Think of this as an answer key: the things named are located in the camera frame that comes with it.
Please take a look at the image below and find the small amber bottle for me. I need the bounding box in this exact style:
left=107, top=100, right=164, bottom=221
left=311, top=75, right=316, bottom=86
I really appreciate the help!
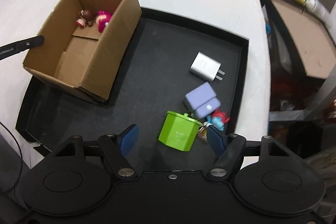
left=197, top=122, right=211, bottom=143

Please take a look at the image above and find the white tablecloth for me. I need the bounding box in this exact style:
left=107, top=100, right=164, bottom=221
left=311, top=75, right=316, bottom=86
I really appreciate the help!
left=0, top=0, right=271, bottom=169

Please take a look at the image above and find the black framed brown board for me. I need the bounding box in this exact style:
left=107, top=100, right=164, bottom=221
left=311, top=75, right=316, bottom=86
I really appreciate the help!
left=260, top=0, right=335, bottom=80

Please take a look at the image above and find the brown-haired doll figurine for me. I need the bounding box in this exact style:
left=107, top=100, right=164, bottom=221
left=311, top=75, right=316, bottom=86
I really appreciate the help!
left=76, top=9, right=96, bottom=28

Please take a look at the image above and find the black shallow tray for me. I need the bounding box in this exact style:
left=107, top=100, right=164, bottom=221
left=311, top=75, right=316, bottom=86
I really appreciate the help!
left=15, top=9, right=249, bottom=155

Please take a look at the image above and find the brown cardboard box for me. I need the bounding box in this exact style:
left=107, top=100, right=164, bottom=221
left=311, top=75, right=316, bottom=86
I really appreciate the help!
left=23, top=0, right=142, bottom=103

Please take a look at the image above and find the white wall charger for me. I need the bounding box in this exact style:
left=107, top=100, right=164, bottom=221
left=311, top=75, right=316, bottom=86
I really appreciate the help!
left=190, top=52, right=225, bottom=82

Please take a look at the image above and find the magenta figurine toy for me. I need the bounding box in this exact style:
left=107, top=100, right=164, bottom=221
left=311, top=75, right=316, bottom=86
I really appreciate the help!
left=96, top=10, right=112, bottom=33

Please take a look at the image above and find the lilac power adapter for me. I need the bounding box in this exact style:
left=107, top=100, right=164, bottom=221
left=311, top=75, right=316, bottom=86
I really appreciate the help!
left=184, top=82, right=221, bottom=119

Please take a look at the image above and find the blue red-haired figurine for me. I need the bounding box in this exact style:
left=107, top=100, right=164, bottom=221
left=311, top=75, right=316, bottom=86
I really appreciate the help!
left=206, top=109, right=230, bottom=131

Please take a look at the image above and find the green hexagonal container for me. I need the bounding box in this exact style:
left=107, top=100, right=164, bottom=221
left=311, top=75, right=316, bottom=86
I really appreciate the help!
left=158, top=111, right=202, bottom=152

